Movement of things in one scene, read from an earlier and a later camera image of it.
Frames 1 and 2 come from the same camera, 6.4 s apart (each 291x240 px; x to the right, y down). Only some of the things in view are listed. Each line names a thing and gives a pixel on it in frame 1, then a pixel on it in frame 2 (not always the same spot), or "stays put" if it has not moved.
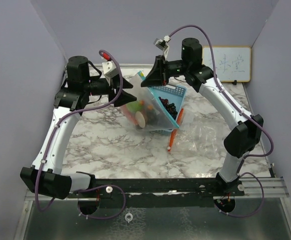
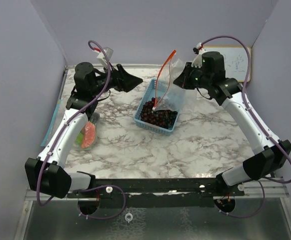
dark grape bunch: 170,108 → 164,118
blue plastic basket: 172,98 → 149,94
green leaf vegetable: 134,106 → 79,139
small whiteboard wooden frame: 232,63 stays put
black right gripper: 155,78 → 182,81
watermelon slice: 130,116 → 89,131
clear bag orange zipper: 193,137 → 168,96
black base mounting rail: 191,192 stays put
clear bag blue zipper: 147,112 → 86,139
